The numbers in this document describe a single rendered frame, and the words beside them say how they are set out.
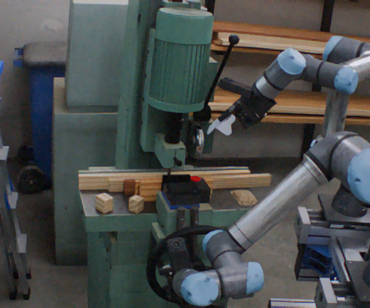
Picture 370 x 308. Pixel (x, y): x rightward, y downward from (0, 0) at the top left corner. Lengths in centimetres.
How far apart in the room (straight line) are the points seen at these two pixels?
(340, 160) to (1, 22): 310
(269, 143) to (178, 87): 300
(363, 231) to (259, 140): 255
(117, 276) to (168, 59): 72
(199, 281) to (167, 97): 68
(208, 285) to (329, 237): 99
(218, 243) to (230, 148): 318
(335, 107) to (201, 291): 103
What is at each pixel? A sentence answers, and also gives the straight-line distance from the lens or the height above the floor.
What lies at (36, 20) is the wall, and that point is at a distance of 398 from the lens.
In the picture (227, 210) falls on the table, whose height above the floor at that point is 90.
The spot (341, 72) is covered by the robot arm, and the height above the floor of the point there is 142.
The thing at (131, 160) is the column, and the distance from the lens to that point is 201.
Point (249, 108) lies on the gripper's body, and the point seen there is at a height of 126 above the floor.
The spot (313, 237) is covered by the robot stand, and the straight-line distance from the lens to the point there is 211.
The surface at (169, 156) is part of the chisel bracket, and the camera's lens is 178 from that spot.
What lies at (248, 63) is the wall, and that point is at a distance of 432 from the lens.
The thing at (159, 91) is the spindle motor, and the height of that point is 126.
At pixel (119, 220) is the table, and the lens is 171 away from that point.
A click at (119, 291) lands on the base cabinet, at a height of 60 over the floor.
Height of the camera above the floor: 173
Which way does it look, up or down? 22 degrees down
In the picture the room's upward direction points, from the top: 6 degrees clockwise
